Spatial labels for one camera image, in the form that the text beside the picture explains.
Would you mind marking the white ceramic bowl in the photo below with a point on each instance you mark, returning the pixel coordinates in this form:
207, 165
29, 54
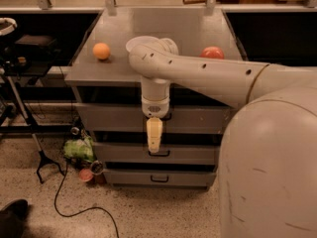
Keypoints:
139, 40

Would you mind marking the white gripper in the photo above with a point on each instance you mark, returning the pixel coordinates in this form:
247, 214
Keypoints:
155, 109

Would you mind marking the small orange fruit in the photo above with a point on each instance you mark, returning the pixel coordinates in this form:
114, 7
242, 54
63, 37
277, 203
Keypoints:
101, 51

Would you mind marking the grey bottom drawer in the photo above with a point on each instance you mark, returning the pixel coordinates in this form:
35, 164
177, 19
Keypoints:
163, 178

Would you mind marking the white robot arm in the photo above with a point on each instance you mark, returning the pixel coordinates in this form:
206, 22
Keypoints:
268, 158

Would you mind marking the black shoe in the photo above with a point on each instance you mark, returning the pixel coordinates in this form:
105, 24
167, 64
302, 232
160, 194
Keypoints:
12, 219

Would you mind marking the grey middle drawer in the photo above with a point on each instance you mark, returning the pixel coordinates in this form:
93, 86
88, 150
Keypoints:
167, 154

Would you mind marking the black tripod stand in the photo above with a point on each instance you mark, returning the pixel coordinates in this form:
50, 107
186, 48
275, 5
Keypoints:
32, 123

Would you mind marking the red apple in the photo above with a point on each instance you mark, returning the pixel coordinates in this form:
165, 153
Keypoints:
212, 53

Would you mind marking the grey drawer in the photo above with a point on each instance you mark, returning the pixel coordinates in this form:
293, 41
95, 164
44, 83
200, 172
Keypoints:
163, 178
167, 154
130, 118

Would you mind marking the grey top drawer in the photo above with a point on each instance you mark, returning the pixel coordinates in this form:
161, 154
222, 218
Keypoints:
130, 118

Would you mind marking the small round can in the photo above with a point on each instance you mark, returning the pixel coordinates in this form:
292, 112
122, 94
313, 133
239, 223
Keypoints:
97, 168

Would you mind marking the pink round cup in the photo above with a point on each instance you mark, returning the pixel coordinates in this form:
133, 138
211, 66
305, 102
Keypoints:
86, 175

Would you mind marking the black box on stand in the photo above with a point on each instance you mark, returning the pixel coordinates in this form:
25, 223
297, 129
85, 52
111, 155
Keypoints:
44, 42

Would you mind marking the grey drawer cabinet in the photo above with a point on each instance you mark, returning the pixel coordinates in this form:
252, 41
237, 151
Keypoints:
112, 81

